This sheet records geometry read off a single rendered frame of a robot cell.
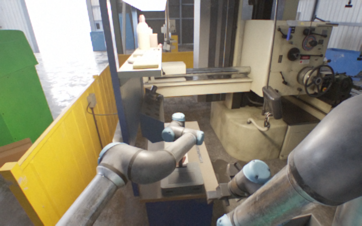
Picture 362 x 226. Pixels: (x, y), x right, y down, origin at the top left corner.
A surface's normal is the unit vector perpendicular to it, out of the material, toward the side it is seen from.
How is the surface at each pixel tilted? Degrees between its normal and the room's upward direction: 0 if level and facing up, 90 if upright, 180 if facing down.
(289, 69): 90
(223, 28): 90
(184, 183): 0
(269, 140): 90
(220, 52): 90
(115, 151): 16
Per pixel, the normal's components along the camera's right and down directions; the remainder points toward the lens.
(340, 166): -0.71, 0.04
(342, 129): -0.80, -0.44
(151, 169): 0.42, -0.10
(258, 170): 0.18, -0.64
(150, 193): -0.01, -0.89
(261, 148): 0.15, 0.45
